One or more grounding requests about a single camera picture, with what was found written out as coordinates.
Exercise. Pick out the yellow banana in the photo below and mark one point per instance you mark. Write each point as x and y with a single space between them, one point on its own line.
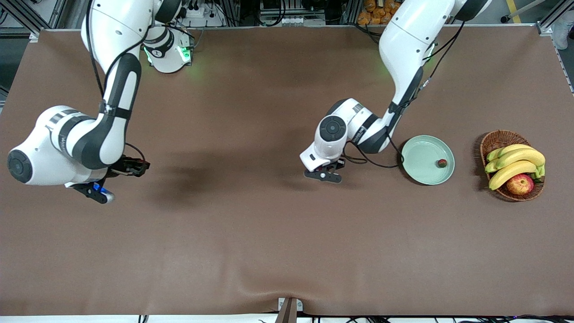
493 154
524 156
506 172

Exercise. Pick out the white terminal block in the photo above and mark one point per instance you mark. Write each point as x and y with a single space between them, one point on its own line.
300 21

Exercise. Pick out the brown wicker basket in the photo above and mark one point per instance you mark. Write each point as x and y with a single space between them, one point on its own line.
497 139

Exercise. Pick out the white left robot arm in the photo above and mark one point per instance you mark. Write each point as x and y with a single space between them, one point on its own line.
412 36

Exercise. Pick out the large table cover mat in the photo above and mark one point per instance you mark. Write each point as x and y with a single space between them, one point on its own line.
224 215

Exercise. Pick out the bag of orange buns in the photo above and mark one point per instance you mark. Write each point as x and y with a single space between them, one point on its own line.
376 13

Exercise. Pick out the white power strip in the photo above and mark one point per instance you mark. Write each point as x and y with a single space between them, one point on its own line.
197 13

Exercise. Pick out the metal table edge clamp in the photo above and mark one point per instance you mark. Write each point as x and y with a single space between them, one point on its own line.
289 309

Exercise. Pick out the aluminium frame profile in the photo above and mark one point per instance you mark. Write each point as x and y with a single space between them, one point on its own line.
549 24
27 15

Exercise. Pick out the red yellow apple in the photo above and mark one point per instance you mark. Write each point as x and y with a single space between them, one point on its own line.
520 185

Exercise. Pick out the pale green round plate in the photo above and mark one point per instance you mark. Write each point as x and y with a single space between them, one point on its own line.
421 161

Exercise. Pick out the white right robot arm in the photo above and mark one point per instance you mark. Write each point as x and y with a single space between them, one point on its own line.
112 27

